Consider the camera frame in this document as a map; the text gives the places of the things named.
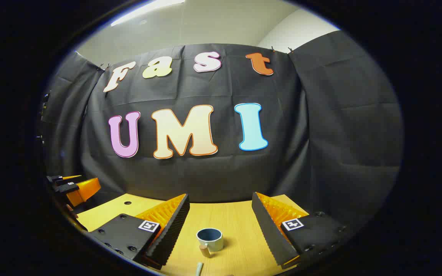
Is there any pale green cup wooden handle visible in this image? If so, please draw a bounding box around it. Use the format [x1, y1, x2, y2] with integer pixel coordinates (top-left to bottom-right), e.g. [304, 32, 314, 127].
[196, 228, 224, 258]

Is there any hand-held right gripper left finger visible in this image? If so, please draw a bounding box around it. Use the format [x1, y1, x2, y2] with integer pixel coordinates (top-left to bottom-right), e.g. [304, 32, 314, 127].
[88, 194, 190, 269]

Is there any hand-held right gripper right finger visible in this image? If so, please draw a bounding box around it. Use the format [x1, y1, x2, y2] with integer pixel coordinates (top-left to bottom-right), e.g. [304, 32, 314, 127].
[252, 192, 351, 269]

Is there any wooden desktop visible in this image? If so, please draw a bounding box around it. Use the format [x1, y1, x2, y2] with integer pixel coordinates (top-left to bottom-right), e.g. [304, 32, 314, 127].
[76, 194, 310, 276]

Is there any black backdrop cloth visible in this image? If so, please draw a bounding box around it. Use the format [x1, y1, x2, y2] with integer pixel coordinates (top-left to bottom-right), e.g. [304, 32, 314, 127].
[39, 31, 404, 227]

